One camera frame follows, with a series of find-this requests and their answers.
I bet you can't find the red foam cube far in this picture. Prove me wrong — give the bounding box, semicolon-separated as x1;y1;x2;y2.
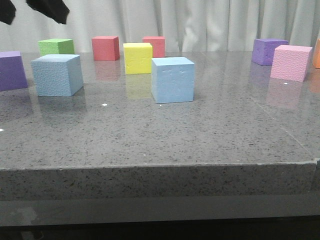
142;36;166;58

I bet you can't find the red foam cube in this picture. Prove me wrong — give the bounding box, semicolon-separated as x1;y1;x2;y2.
142;36;166;58
91;36;120;61

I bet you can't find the pink foam cube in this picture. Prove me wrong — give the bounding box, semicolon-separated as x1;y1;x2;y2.
270;45;313;82

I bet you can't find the orange foam cube far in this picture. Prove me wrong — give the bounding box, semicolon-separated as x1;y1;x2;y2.
312;38;320;69

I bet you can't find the purple foam cube right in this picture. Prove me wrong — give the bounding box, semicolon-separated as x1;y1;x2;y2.
251;38;289;66

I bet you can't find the yellow foam cube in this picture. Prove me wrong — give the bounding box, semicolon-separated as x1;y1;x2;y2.
123;42;153;74

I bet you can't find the green foam cube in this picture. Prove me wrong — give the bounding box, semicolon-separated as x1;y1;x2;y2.
38;38;75;56

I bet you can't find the purple foam cube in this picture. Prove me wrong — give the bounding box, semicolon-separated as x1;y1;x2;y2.
0;51;28;92
251;38;289;66

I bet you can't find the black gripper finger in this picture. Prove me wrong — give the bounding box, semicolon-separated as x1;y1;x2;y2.
0;0;16;25
26;0;70;25

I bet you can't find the purple foam cube left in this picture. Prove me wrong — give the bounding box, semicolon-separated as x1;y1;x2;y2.
0;51;28;92

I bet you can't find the textured light blue foam cube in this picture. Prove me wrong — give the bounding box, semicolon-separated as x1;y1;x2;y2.
31;54;84;97

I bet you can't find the red foam cube near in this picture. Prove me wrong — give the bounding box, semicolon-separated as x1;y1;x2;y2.
91;36;120;61

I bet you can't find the smooth light blue foam cube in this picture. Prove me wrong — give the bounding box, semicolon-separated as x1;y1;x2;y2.
151;57;195;104

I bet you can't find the grey curtain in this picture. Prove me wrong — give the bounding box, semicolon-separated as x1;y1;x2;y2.
0;0;320;53

